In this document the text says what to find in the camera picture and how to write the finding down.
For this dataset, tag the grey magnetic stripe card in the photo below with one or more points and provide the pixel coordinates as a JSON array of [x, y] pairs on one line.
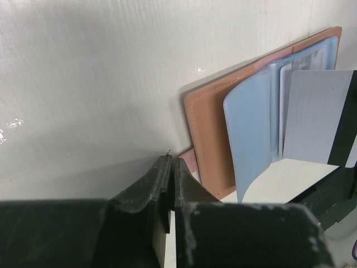
[[321, 117]]

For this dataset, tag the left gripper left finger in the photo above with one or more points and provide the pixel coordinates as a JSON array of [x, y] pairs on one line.
[[138, 220]]

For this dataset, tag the silver VIP card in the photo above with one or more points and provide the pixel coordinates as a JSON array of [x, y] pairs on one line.
[[313, 61]]

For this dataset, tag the tan leather card holder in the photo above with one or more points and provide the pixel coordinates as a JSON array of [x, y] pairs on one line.
[[234, 120]]

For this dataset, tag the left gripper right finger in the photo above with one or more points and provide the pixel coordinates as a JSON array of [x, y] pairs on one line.
[[210, 233]]

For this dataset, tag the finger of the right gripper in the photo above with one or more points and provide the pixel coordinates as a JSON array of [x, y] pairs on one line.
[[332, 198]]

